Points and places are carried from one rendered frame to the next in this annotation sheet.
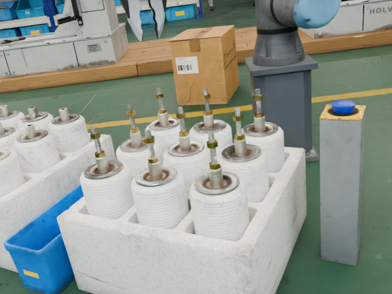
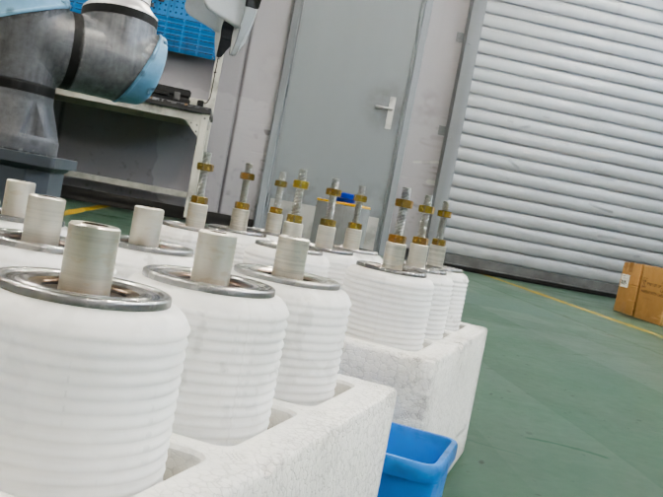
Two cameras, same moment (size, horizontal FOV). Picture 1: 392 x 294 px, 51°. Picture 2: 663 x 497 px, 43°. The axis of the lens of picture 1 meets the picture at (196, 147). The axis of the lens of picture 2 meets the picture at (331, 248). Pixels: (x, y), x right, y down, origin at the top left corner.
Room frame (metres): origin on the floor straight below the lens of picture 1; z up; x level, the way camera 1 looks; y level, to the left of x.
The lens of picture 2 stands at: (0.95, 1.03, 0.31)
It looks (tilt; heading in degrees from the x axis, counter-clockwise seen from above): 3 degrees down; 259
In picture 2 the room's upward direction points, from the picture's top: 11 degrees clockwise
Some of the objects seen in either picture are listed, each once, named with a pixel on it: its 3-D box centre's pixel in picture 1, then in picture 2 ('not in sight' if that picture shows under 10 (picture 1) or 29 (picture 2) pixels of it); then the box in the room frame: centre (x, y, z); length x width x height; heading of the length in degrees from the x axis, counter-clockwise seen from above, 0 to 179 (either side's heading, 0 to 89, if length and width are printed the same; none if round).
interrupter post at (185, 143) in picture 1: (185, 142); (325, 239); (0.76, 0.02, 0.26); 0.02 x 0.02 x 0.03
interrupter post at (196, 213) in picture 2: (163, 119); (195, 217); (0.93, 0.07, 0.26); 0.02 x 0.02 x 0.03
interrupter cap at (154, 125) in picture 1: (164, 124); (193, 229); (0.93, 0.07, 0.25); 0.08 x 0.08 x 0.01
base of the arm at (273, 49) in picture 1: (277, 43); (9, 114); (1.21, -0.28, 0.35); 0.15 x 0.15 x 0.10
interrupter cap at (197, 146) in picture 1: (185, 148); (323, 248); (0.76, 0.02, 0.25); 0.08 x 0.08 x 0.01
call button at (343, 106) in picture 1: (343, 108); (344, 199); (0.69, -0.27, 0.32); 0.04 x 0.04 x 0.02
